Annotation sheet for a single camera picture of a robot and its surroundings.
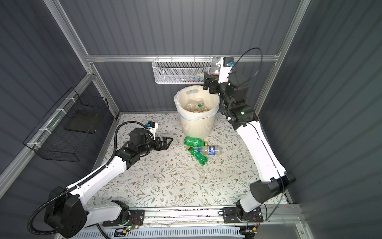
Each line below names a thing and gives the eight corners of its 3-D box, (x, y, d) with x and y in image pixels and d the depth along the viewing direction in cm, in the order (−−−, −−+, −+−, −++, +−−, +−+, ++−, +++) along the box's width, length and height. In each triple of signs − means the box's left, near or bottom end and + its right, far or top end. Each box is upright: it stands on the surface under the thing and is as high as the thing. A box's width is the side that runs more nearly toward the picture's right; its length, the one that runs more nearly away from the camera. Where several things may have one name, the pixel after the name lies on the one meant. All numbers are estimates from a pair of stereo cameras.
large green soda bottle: (183, 145, 102) (183, 141, 99) (186, 138, 106) (185, 134, 102) (206, 151, 100) (206, 147, 96) (208, 143, 103) (208, 139, 99)
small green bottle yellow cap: (186, 152, 100) (186, 147, 95) (190, 149, 101) (190, 144, 97) (203, 166, 93) (203, 162, 88) (207, 162, 95) (208, 158, 90)
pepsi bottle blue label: (197, 154, 98) (197, 149, 94) (198, 147, 102) (198, 142, 98) (221, 158, 96) (222, 154, 92) (221, 150, 100) (222, 146, 96)
